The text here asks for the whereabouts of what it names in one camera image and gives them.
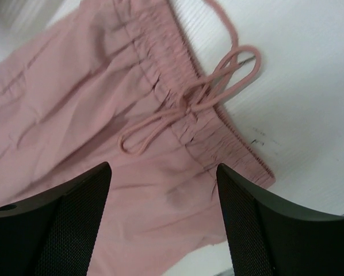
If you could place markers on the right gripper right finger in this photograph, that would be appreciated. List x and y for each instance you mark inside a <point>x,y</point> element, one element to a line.
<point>269,235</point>

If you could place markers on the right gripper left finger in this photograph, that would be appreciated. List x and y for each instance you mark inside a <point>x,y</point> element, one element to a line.
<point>54,232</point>

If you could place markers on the pink trousers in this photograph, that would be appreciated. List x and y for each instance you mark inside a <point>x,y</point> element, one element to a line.
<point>117,82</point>

